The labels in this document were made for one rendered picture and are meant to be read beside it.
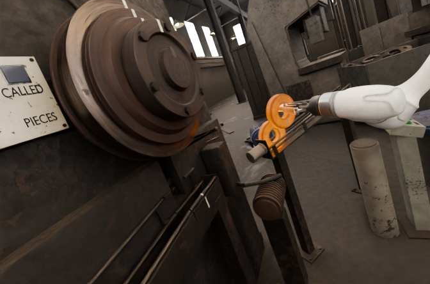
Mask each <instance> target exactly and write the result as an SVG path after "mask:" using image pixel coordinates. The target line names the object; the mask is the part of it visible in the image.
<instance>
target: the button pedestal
mask: <svg viewBox="0 0 430 284"><path fill-rule="evenodd" d="M410 120H411V123H406V124H405V125H403V126H402V127H399V128H396V129H385V130H386V131H387V132H388V133H389V135H390V140H391V144H392V149H393V153H394V158H395V163H396V166H397V172H398V175H399V180H400V184H401V189H402V195H403V198H404V203H405V206H406V211H395V214H396V216H397V218H398V220H399V222H400V224H401V225H402V227H403V229H404V231H405V232H406V235H407V236H408V238H409V239H430V204H429V198H428V195H427V189H426V183H425V180H424V174H423V170H422V164H421V160H420V154H419V150H418V145H417V139H416V138H423V137H424V133H425V131H426V127H425V126H423V125H422V124H420V123H418V122H417V121H415V120H414V119H412V118H410Z"/></svg>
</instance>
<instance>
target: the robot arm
mask: <svg viewBox="0 0 430 284"><path fill-rule="evenodd" d="M429 89H430V55H429V56H428V58H427V59H426V61H425V62H424V64H423V65H422V66H421V67H420V69H419V70H418V71H417V73H416V74H415V75H414V76H412V77H411V78H410V79H408V80H407V81H406V82H405V83H403V84H401V85H399V86H388V85H368V86H358V87H354V88H349V89H346V90H344V91H334V92H328V93H323V94H322V95H317V96H313V97H312V98H311V99H309V100H301V101H296V102H291V103H288V104H282V105H280V107H279V109H278V111H283V113H287V114H295V115H299V113H301V112H304V113H308V112H310V113H311V114H312V115H314V116H323V117H325V118H346V119H348V120H352V121H356V122H365V123H366V124H368V125H371V126H373V127H377V128H380V129H396V128H399V127H402V126H403V125H405V124H406V123H407V122H408V121H409V120H410V118H411V116H412V114H413V113H414V112H415V111H416V110H417V109H418V108H419V100H420V98H421V97H422V96H423V95H424V94H425V93H426V92H427V91H428V90H429Z"/></svg>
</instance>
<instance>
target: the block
mask: <svg viewBox="0 0 430 284"><path fill-rule="evenodd" d="M201 155H202V158H203V161H204V163H205V165H206V168H207V171H208V172H209V174H215V173H216V174H217V176H218V177H219V182H220V184H221V186H222V189H223V192H224V194H225V197H231V196H237V194H238V192H239V190H240V188H241V187H237V186H236V182H240V181H239V179H238V176H237V173H236V171H235V168H234V165H233V162H232V160H231V157H230V154H229V152H228V149H227V146H226V144H225V142H224V141H220V142H217V143H211V144H208V145H207V146H205V147H204V148H203V149H202V150H201Z"/></svg>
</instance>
